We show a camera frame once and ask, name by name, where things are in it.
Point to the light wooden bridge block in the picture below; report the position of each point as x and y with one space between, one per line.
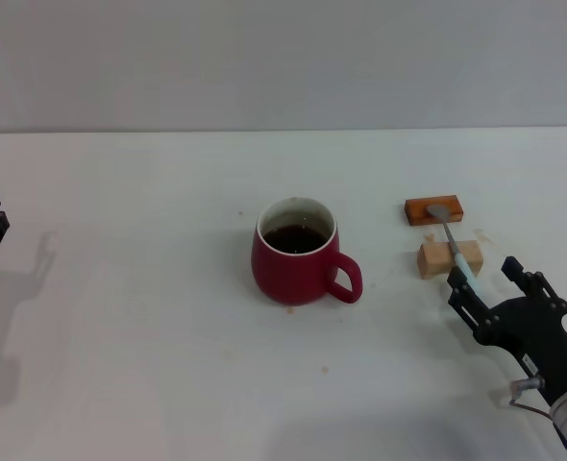
435 261

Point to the orange brown wooden block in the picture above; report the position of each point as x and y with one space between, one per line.
415 213

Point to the red ceramic coffee cup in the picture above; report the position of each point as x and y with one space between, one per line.
288 278

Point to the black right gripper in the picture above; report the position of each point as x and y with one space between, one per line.
533 331

